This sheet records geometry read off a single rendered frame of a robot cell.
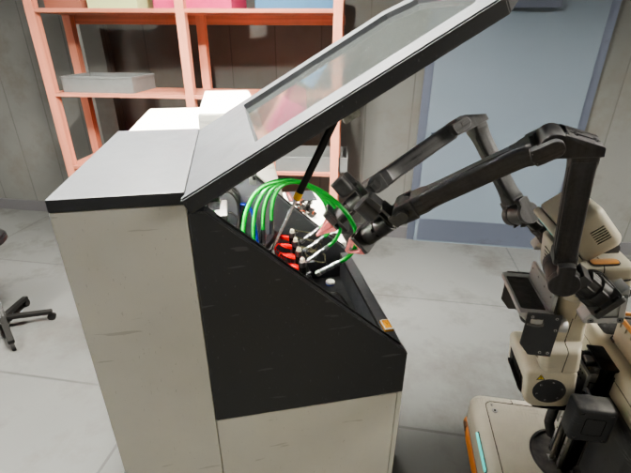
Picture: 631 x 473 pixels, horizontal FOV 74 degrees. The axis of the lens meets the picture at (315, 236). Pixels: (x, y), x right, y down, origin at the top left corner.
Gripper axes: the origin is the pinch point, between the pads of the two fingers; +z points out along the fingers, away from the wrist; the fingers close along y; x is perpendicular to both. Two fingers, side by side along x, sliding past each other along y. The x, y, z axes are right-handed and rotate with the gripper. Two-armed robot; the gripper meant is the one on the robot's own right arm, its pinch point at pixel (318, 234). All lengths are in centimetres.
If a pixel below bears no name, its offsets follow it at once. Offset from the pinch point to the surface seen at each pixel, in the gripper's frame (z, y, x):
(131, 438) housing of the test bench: 66, 4, 49
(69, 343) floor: 201, 30, -77
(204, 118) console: 8, 54, -25
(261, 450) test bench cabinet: 51, -30, 40
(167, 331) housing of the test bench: 31, 20, 45
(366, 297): 4.8, -30.3, -0.5
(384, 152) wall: -11, -58, -252
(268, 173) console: 7.3, 23.6, -30.5
